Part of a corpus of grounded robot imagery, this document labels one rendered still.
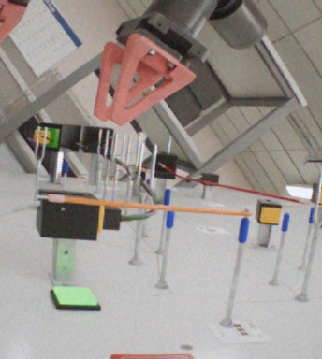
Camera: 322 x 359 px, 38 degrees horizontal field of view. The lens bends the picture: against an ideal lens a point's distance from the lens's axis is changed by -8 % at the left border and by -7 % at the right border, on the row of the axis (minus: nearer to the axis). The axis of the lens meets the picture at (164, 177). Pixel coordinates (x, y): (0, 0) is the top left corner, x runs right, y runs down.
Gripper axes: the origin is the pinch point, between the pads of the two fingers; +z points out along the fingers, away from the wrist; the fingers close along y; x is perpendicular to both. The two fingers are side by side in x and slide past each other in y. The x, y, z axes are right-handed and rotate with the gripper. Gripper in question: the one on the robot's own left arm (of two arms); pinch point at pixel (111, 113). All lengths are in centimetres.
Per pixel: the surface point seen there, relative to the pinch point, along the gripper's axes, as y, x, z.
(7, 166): 688, -98, 78
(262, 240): 16.1, -35.5, 1.7
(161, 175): 46, -29, 0
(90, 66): 92, -14, -18
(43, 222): -0.7, 0.5, 11.9
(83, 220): -0.8, -2.8, 9.8
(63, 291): -4.5, -3.1, 16.1
